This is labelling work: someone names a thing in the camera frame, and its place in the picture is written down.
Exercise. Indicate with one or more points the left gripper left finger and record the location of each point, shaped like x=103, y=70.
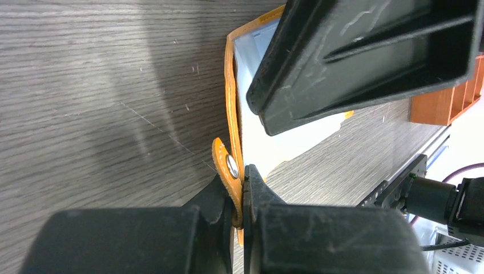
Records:
x=196, y=237

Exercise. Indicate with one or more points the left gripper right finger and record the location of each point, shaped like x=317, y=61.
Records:
x=293, y=238

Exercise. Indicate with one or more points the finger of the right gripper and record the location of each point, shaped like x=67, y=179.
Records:
x=328, y=57

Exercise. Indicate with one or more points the orange leather card holder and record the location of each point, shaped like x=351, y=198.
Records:
x=249, y=143

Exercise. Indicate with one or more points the orange compartment organizer box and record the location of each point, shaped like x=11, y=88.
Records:
x=442, y=107

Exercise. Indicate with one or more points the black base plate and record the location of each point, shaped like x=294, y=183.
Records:
x=388, y=194

